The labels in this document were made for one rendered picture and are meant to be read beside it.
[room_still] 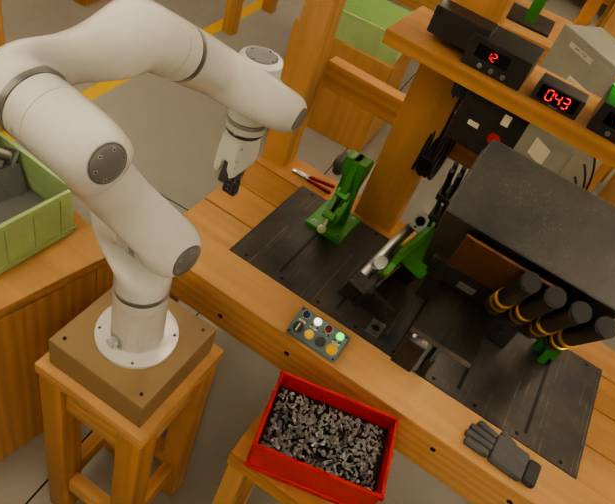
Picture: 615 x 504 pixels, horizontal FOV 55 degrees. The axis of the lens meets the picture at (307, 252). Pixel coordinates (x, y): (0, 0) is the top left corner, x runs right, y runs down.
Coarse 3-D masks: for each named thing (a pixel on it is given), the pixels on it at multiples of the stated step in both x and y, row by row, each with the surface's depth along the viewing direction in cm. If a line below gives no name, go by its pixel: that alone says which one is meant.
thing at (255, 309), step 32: (224, 256) 170; (192, 288) 168; (224, 288) 162; (256, 288) 165; (224, 320) 168; (256, 320) 160; (288, 320) 160; (256, 352) 168; (288, 352) 160; (352, 352) 159; (320, 384) 161; (352, 384) 154; (384, 384) 155; (416, 384) 157; (416, 416) 151; (448, 416) 153; (480, 416) 156; (416, 448) 154; (448, 448) 148; (448, 480) 155; (480, 480) 148; (512, 480) 145; (544, 480) 148; (576, 480) 150
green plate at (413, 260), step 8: (432, 224) 149; (424, 232) 150; (432, 232) 144; (416, 240) 150; (424, 240) 147; (400, 248) 166; (408, 248) 151; (416, 248) 151; (424, 248) 150; (400, 256) 153; (408, 256) 154; (416, 256) 152; (408, 264) 155; (416, 264) 154; (424, 264) 152; (416, 272) 155; (424, 272) 154
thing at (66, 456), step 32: (64, 416) 151; (192, 416) 167; (64, 448) 163; (96, 448) 192; (128, 448) 139; (160, 448) 195; (192, 448) 193; (64, 480) 178; (128, 480) 151; (160, 480) 188
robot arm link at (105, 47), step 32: (128, 0) 75; (64, 32) 74; (96, 32) 73; (128, 32) 75; (160, 32) 77; (192, 32) 84; (0, 64) 74; (32, 64) 75; (64, 64) 76; (96, 64) 76; (128, 64) 77; (160, 64) 81; (192, 64) 86; (0, 96) 73
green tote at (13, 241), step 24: (0, 144) 173; (24, 168) 172; (48, 168) 167; (48, 192) 171; (24, 216) 153; (48, 216) 162; (72, 216) 171; (0, 240) 151; (24, 240) 159; (48, 240) 168; (0, 264) 157
